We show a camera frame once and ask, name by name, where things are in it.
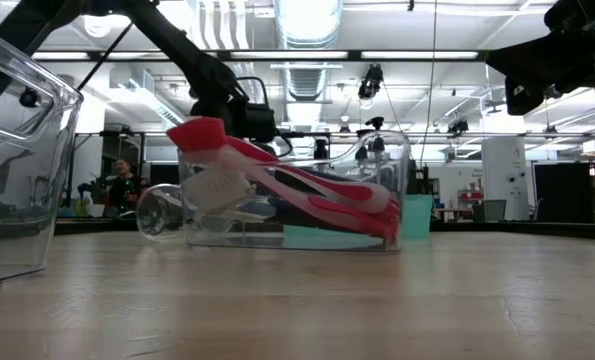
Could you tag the silver ventilation duct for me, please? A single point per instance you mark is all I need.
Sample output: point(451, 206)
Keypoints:
point(307, 30)

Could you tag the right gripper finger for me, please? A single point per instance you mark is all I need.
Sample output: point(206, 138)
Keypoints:
point(567, 52)
point(517, 67)

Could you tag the black overhead camera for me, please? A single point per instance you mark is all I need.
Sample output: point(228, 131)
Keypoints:
point(371, 82)

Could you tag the clear plastic storage bin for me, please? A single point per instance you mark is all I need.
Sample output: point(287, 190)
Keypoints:
point(27, 150)
point(297, 240)

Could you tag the grey waste bin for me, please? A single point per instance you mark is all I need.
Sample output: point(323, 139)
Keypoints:
point(489, 210)

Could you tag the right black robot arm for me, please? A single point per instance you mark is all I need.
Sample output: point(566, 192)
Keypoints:
point(577, 15)

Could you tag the person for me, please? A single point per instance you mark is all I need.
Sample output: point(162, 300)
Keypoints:
point(124, 192)

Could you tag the leafy houseplant in white pot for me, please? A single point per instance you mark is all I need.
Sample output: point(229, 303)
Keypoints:
point(94, 192)

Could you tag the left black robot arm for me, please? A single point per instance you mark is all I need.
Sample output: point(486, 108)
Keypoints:
point(187, 55)

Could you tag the green translucent tray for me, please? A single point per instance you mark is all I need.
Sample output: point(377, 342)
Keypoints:
point(419, 215)

